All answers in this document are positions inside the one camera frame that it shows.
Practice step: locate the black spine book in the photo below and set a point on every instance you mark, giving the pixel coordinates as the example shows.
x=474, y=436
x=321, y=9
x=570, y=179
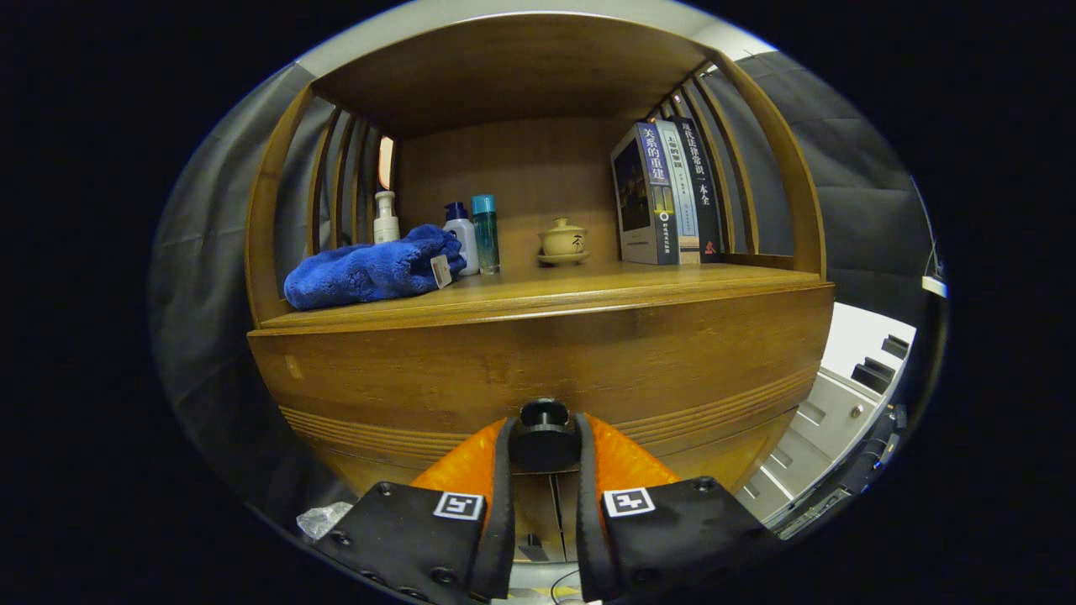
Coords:
x=704, y=193

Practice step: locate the clear plastic bag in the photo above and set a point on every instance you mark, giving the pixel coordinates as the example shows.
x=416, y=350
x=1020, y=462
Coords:
x=324, y=519

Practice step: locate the beige lidded teacup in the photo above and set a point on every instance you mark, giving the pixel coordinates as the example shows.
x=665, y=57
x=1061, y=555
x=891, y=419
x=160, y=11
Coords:
x=563, y=242

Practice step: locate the clear bottle teal cap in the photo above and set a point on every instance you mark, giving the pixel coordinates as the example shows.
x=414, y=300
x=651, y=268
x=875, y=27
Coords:
x=486, y=239

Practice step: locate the wooden countertop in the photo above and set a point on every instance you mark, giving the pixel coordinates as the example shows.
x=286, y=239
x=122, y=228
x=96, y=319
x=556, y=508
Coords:
x=572, y=286

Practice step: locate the blue towel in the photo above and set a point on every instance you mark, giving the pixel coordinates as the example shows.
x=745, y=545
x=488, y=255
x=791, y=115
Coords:
x=361, y=273

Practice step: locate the white bottle blue cap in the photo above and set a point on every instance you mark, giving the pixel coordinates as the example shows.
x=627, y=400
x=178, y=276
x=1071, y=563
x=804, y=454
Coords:
x=465, y=239

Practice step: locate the white pump bottle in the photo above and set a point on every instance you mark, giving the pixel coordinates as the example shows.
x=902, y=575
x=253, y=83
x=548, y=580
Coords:
x=386, y=225

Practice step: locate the white spine book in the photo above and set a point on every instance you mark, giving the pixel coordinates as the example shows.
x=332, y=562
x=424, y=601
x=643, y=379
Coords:
x=683, y=202

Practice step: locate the wooden drawer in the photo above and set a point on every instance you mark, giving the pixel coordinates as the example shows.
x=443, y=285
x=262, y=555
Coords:
x=504, y=361

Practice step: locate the wooden cabinet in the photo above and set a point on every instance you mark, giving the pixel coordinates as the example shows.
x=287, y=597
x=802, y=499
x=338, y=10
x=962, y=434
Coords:
x=504, y=168

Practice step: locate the white side cabinet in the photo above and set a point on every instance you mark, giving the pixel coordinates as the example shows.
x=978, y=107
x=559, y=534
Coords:
x=857, y=336

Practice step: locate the blue spine book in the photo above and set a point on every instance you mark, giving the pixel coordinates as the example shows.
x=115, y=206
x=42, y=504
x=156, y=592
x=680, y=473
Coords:
x=639, y=202

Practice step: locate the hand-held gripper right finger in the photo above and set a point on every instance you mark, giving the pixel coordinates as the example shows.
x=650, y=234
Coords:
x=586, y=504

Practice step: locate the white wall shelf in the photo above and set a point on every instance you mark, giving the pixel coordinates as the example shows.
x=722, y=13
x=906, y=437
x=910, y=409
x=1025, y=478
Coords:
x=935, y=286

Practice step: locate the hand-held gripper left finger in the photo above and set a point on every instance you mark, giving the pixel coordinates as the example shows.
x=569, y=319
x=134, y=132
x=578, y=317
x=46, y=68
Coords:
x=502, y=504

